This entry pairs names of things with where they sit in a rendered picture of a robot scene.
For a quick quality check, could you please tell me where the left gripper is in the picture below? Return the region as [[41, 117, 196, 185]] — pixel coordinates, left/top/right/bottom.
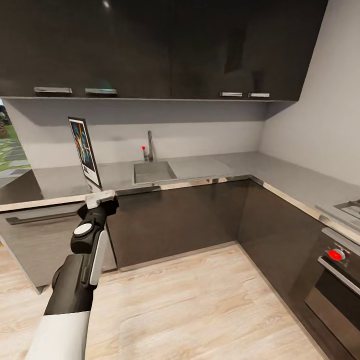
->
[[78, 196, 119, 225]]

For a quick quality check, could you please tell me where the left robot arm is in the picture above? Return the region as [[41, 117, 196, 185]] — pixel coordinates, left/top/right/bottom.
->
[[24, 189, 119, 360]]

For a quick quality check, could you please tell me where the poster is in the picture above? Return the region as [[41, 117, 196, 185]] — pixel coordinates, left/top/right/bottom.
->
[[68, 116, 102, 188]]

